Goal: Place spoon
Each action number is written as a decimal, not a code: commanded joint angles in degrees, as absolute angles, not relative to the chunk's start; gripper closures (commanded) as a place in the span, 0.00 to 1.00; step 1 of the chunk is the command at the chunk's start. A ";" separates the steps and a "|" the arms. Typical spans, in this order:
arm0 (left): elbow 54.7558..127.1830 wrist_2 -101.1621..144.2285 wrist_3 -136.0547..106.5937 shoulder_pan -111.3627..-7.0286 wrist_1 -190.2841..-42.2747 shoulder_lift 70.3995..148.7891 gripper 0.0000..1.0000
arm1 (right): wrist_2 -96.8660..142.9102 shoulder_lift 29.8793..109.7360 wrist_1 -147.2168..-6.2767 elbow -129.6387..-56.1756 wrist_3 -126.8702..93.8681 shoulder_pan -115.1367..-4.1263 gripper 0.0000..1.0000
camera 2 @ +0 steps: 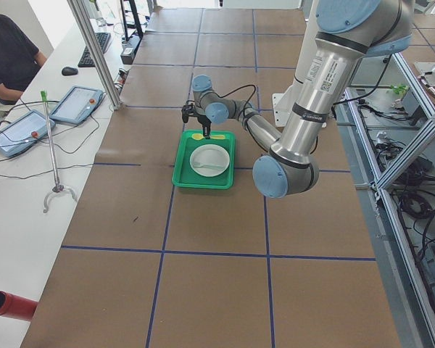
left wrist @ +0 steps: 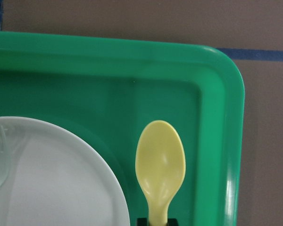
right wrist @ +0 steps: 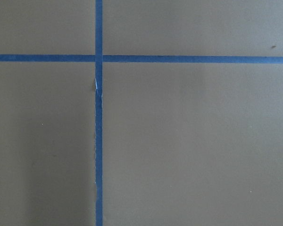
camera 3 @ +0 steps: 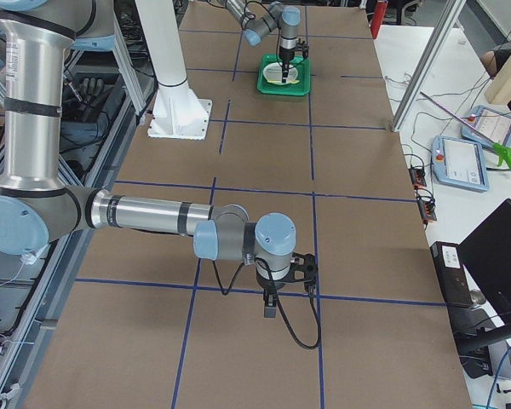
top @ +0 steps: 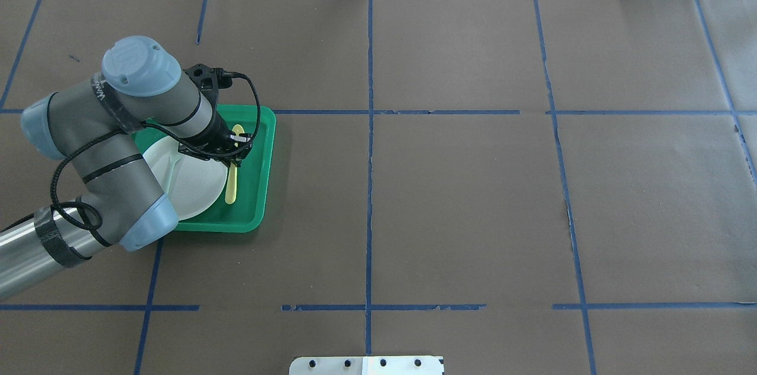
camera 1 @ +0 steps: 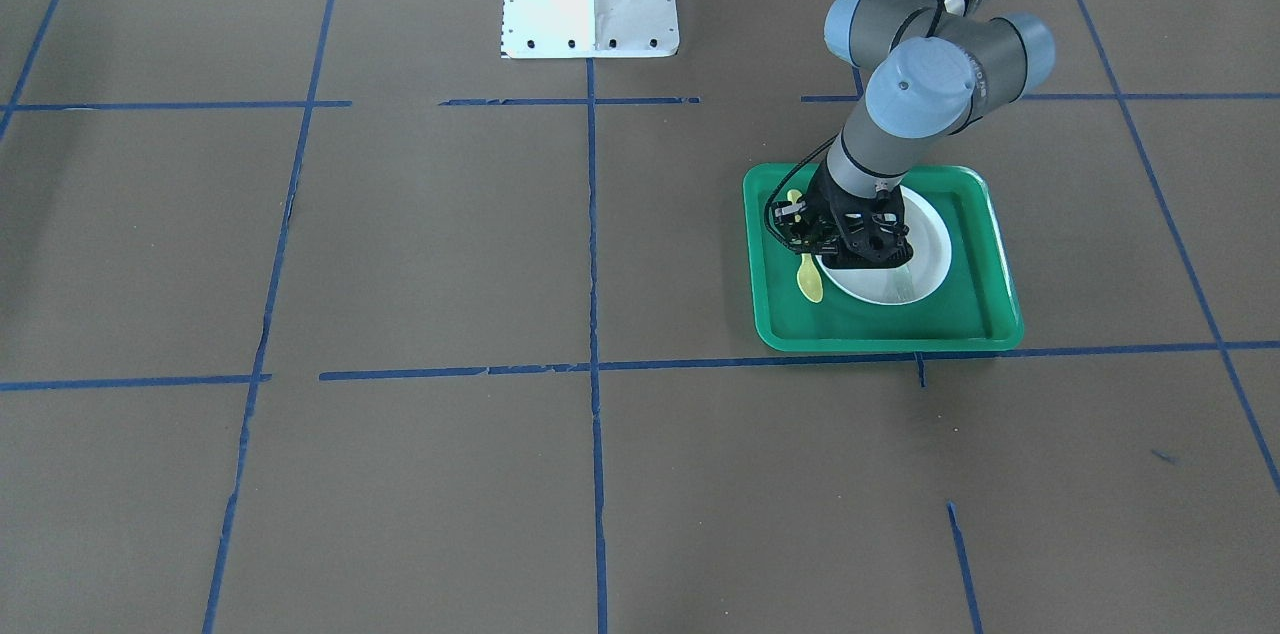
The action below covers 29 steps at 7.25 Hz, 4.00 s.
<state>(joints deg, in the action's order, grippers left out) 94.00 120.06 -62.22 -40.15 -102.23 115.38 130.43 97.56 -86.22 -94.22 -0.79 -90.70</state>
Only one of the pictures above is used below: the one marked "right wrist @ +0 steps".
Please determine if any brown paper table cover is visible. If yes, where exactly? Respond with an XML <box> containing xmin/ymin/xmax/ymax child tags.
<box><xmin>0</xmin><ymin>0</ymin><xmax>283</xmax><ymax>226</ymax></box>

